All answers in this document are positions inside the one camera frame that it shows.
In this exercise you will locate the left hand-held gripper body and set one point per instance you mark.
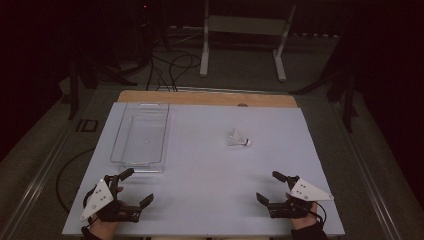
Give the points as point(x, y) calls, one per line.
point(98, 198)

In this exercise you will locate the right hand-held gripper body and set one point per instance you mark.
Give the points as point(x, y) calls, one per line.
point(308, 192)

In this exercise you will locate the clear plastic container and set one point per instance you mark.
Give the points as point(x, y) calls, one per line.
point(140, 140)

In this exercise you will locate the white shuttlecock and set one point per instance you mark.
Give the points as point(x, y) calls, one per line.
point(236, 138)

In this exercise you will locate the person's right hand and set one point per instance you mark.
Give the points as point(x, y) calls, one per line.
point(303, 222)

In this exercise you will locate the person's left hand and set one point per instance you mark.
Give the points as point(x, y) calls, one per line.
point(105, 230)

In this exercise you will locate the white table sheet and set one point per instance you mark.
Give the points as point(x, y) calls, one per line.
point(206, 190)

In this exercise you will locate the black tripod stand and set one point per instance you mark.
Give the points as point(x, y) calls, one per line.
point(348, 106)

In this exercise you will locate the white metal stand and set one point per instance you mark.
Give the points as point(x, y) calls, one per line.
point(208, 40)

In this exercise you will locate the black rectangular floor frame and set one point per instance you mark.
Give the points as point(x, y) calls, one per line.
point(87, 125)

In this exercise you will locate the metal floor rail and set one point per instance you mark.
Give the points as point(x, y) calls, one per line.
point(36, 186)
point(373, 186)

